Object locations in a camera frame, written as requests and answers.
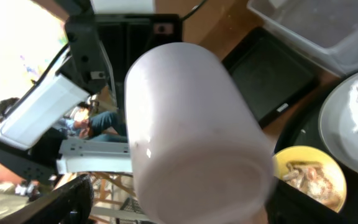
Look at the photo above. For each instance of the black rectangular tray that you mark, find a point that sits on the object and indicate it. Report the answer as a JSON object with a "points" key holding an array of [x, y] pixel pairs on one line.
{"points": [[269, 74]]}

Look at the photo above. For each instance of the round black tray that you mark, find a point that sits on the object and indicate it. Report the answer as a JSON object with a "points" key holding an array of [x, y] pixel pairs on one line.
{"points": [[287, 205]]}

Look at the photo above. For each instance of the clear plastic bin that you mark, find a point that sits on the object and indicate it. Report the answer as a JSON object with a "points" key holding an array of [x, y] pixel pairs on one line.
{"points": [[325, 31]]}

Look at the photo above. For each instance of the grey plate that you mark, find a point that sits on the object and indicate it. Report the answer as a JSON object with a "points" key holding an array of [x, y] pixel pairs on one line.
{"points": [[335, 125]]}

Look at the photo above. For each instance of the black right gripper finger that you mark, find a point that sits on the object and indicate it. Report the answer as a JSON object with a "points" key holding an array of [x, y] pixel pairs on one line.
{"points": [[70, 203]]}

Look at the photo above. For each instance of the food scraps in bowl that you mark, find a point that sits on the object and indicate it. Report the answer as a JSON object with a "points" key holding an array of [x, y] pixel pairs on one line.
{"points": [[310, 179]]}

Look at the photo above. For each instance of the person in background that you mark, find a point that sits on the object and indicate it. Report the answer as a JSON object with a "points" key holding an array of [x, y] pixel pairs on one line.
{"points": [[105, 127]]}

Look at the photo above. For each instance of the yellow bowl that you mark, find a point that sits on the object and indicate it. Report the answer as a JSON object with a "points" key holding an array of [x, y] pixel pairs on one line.
{"points": [[311, 154]]}

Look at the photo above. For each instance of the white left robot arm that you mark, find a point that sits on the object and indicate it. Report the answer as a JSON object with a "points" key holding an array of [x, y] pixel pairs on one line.
{"points": [[102, 46]]}

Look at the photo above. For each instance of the pink cup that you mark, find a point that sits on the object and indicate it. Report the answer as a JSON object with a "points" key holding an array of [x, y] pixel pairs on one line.
{"points": [[198, 154]]}

